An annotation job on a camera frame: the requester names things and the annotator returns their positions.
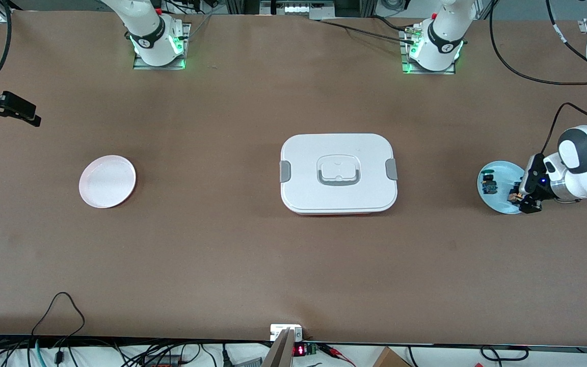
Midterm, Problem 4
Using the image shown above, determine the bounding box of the cardboard box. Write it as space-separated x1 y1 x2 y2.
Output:
372 347 412 367

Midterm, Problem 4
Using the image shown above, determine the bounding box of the grey aluminium bar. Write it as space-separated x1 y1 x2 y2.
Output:
262 328 295 367

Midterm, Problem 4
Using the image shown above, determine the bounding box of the red probe clip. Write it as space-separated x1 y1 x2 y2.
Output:
318 344 356 366

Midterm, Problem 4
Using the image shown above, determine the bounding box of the grey cable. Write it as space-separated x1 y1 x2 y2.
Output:
186 13 215 40

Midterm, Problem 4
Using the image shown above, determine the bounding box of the light blue round plate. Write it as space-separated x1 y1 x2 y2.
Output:
477 161 528 215

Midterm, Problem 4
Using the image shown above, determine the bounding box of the white bracket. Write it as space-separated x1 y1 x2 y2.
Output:
270 324 303 341

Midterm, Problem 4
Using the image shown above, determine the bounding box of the white lunch box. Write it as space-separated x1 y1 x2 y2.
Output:
279 133 399 216

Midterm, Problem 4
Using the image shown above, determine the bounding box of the white power strip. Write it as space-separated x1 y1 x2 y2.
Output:
260 0 336 17

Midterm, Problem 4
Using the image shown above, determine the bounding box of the pink round plate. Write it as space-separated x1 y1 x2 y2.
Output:
78 154 137 209

